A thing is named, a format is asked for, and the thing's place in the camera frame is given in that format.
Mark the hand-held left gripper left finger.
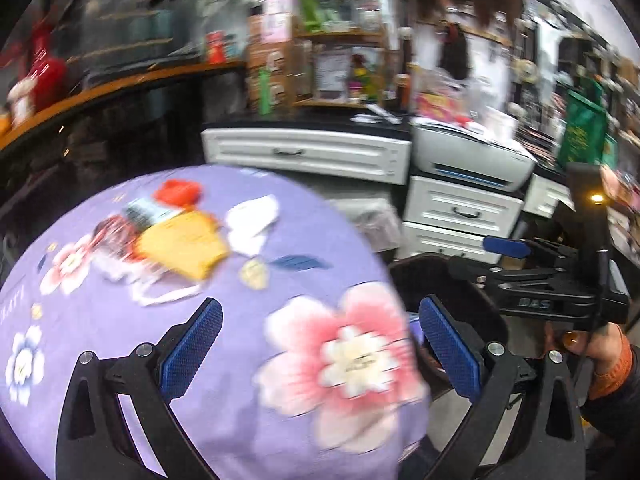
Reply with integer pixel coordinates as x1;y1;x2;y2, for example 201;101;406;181
56;297;223;480

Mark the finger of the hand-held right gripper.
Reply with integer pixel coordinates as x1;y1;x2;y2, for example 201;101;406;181
447;255;507;287
483;236;548;267

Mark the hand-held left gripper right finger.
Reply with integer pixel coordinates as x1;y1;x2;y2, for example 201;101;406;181
419;294;586;480

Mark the black trash bin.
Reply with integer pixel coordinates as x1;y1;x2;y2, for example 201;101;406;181
390;252;511;401

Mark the white tissue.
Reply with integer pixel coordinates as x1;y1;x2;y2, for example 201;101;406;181
97;252;206;307
225;195;281;256

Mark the yellow foam fruit net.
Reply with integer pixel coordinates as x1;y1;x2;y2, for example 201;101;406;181
134;210;231;281

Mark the red plastic wrapper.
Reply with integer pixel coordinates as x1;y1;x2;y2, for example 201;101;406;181
152;179;203;210

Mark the person's right forearm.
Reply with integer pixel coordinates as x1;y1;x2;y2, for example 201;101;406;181
582;330;640;431

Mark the person's right hand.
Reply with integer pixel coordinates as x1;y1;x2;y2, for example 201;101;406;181
544;317;626;401

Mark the purple floral tablecloth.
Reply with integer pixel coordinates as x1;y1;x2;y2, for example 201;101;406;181
0;165;433;480

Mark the white drawer stack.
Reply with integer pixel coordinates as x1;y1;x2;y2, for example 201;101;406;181
402;175;526;266

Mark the white printer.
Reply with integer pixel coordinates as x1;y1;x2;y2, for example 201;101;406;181
412;120;536;192

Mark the white paper box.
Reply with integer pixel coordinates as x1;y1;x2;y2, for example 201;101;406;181
480;107;518;141

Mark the green shopping bag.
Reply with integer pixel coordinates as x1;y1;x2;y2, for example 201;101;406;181
557;80;621;171

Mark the plastic bag with colourful items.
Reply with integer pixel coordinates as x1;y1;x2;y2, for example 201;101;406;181
415;72;471;123

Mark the white clip tool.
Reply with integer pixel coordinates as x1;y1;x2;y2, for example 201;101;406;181
350;105;401;126

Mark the dark wig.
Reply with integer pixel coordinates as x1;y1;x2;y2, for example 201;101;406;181
440;22;471;78

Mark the wide white drawer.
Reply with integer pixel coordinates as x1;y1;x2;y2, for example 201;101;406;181
201;127;412;186

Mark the wooden desktop rack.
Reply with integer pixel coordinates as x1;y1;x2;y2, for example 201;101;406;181
292;30;391;108

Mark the colourful toy figure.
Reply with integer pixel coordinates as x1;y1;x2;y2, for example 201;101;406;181
350;55;381;101

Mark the printed paper sheet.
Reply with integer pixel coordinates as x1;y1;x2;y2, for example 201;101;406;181
314;49;351;92

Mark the brown printed box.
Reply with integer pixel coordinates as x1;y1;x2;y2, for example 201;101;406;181
247;76;293;112
247;42;293;77

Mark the green bottle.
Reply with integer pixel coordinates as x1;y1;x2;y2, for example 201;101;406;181
257;69;273;116

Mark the curved wooden counter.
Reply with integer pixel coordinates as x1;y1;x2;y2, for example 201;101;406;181
0;59;246;151

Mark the small white jar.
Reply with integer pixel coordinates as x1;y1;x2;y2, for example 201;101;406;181
7;82;36;126

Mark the red tin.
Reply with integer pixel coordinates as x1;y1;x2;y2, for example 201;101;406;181
206;31;226;64

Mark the red vase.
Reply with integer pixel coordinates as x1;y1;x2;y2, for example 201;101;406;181
27;25;68;111

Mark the glass display case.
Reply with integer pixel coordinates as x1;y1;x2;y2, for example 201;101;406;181
65;0;201;61

